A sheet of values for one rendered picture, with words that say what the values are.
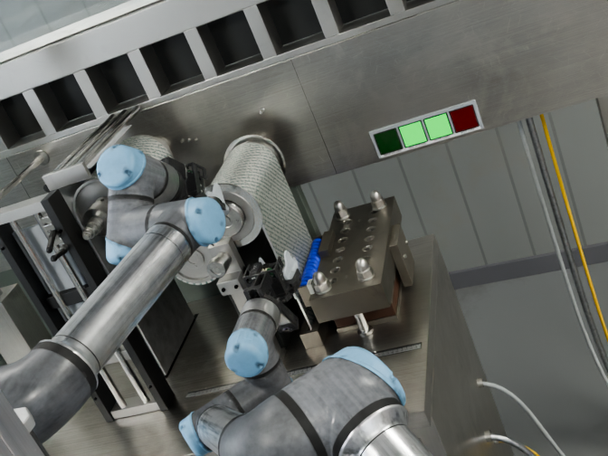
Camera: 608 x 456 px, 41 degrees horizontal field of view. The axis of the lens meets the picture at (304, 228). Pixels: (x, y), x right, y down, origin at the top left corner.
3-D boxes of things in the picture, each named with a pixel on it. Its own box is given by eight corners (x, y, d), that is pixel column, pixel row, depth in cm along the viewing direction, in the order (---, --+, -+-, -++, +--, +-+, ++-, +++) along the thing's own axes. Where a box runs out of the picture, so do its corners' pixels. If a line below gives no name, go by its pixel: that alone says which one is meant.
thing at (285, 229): (295, 299, 174) (261, 226, 167) (311, 244, 195) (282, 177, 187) (297, 299, 174) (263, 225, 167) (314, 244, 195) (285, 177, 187)
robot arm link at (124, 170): (90, 194, 131) (93, 143, 133) (128, 206, 142) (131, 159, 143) (132, 190, 129) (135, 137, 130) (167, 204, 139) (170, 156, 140)
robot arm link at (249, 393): (242, 421, 154) (218, 376, 150) (290, 388, 158) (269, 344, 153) (259, 439, 147) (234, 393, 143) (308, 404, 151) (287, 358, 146)
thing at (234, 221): (222, 242, 168) (199, 215, 165) (224, 238, 169) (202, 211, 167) (250, 226, 165) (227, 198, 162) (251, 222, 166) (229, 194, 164)
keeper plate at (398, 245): (404, 287, 183) (388, 246, 179) (406, 264, 192) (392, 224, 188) (414, 284, 183) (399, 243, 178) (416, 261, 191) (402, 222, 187)
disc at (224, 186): (210, 254, 172) (180, 194, 166) (211, 253, 172) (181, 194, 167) (273, 237, 167) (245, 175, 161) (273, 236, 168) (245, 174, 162)
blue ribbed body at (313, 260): (300, 299, 176) (295, 285, 175) (316, 249, 195) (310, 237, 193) (316, 295, 175) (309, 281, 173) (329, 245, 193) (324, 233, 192)
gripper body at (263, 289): (281, 253, 162) (270, 286, 152) (297, 289, 166) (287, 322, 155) (247, 262, 165) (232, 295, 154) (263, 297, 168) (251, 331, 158)
